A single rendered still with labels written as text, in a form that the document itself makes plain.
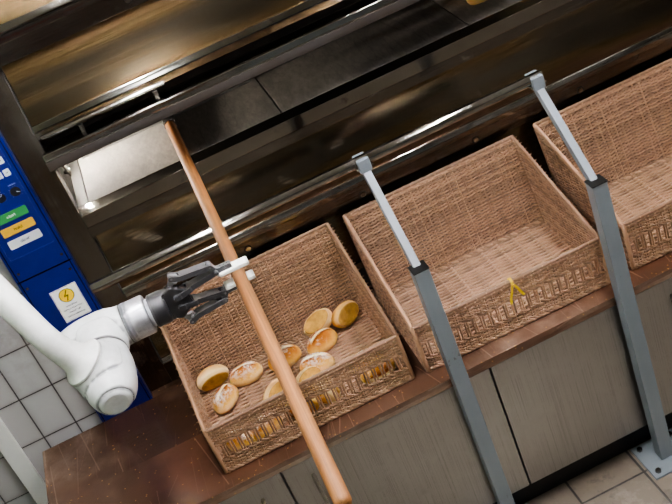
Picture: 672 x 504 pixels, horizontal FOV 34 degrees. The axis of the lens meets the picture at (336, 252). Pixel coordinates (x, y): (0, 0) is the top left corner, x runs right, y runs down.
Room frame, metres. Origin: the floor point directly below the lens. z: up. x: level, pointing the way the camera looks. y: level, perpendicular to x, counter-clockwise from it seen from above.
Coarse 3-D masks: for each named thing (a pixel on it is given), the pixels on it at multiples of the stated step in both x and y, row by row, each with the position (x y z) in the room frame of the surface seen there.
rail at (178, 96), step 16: (384, 0) 2.64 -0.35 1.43; (352, 16) 2.63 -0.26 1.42; (320, 32) 2.62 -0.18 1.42; (272, 48) 2.62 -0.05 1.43; (288, 48) 2.61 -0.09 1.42; (240, 64) 2.60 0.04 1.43; (256, 64) 2.60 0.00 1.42; (208, 80) 2.59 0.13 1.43; (176, 96) 2.58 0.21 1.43; (144, 112) 2.57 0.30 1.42; (112, 128) 2.56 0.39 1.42; (64, 144) 2.56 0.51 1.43; (80, 144) 2.55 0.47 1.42; (48, 160) 2.54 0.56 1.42
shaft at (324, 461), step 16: (176, 128) 2.93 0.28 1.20; (176, 144) 2.82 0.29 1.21; (192, 160) 2.71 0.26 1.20; (192, 176) 2.59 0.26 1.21; (208, 208) 2.38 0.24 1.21; (224, 240) 2.21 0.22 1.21; (224, 256) 2.15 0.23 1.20; (240, 272) 2.05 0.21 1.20; (240, 288) 1.99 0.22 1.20; (256, 304) 1.91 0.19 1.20; (256, 320) 1.85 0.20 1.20; (272, 336) 1.78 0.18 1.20; (272, 352) 1.73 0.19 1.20; (288, 368) 1.67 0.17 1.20; (288, 384) 1.62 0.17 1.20; (288, 400) 1.58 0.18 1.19; (304, 400) 1.56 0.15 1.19; (304, 416) 1.51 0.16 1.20; (304, 432) 1.48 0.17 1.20; (320, 432) 1.47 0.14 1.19; (320, 448) 1.42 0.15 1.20; (320, 464) 1.39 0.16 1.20; (336, 480) 1.33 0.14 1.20; (336, 496) 1.30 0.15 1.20
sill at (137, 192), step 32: (544, 0) 2.83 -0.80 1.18; (480, 32) 2.81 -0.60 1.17; (416, 64) 2.79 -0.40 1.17; (320, 96) 2.81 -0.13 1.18; (352, 96) 2.77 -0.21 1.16; (256, 128) 2.77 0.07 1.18; (288, 128) 2.75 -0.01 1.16; (224, 160) 2.73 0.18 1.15; (128, 192) 2.71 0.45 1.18; (160, 192) 2.71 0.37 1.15
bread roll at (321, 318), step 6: (318, 312) 2.61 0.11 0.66; (324, 312) 2.60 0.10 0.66; (330, 312) 2.60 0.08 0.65; (312, 318) 2.61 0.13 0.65; (318, 318) 2.60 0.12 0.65; (324, 318) 2.59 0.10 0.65; (330, 318) 2.59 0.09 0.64; (306, 324) 2.60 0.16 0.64; (312, 324) 2.59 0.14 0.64; (318, 324) 2.58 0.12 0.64; (324, 324) 2.58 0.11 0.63; (330, 324) 2.59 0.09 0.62; (306, 330) 2.59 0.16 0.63; (312, 330) 2.58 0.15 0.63
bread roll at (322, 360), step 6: (312, 354) 2.45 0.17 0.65; (318, 354) 2.44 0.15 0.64; (324, 354) 2.44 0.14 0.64; (306, 360) 2.44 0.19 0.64; (312, 360) 2.43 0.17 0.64; (318, 360) 2.42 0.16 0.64; (324, 360) 2.42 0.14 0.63; (330, 360) 2.42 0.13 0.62; (300, 366) 2.45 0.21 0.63; (306, 366) 2.43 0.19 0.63; (318, 366) 2.41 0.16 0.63; (324, 366) 2.41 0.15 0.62
